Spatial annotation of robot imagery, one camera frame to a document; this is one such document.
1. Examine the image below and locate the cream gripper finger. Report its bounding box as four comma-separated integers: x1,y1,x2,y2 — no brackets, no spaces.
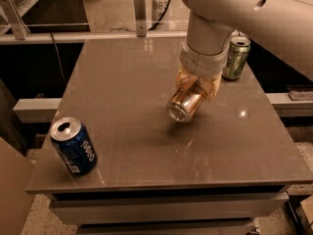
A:
175,66,198,97
201,75,221,102

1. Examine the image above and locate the white post with black cable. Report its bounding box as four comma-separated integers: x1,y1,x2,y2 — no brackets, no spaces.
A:
150,0,171,30

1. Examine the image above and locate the cardboard box corner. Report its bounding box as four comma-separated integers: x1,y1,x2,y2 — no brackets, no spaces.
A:
296,195,313,235

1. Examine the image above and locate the grey table with drawers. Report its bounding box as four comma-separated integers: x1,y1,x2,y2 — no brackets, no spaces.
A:
26,38,312,235

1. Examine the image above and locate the orange soda can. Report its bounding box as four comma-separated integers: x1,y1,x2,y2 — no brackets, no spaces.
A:
166,81,207,122

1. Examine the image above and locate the blue Pepsi can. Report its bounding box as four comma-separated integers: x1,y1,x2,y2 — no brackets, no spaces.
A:
50,117,97,175

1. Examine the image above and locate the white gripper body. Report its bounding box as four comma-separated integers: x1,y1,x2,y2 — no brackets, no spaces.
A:
180,43,228,78

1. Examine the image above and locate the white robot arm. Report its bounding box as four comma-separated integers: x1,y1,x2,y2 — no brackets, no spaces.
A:
176,0,313,99

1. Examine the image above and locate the green soda can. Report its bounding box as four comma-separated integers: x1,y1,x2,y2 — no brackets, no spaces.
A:
222,36,250,80

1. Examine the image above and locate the left metal bracket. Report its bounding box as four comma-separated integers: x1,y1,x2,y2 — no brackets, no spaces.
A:
0,0,29,40

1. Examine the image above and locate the metal bracket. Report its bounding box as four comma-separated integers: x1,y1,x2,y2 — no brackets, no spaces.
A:
133,0,147,37
0,0,29,40

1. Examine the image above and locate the middle metal bracket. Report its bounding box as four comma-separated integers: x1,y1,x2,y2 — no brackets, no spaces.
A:
133,0,147,37

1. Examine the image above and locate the brown panel at left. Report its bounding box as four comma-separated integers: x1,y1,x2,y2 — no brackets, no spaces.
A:
0,138,33,235

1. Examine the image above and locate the metal rail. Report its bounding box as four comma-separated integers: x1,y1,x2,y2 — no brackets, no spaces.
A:
0,29,189,46

